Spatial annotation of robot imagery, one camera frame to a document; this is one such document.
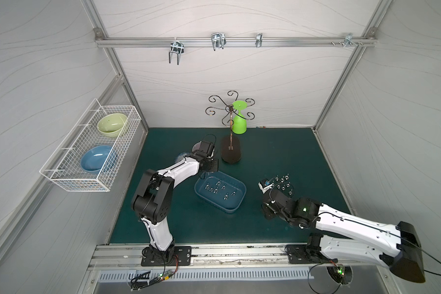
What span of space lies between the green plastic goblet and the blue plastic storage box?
25 centimetres

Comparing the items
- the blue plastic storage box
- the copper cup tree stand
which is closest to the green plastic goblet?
the copper cup tree stand

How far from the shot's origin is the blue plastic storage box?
2.88ft

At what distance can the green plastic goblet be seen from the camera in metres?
0.86

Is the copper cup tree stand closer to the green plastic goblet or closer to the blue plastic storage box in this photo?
the green plastic goblet

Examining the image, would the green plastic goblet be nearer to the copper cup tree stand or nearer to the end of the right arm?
the copper cup tree stand
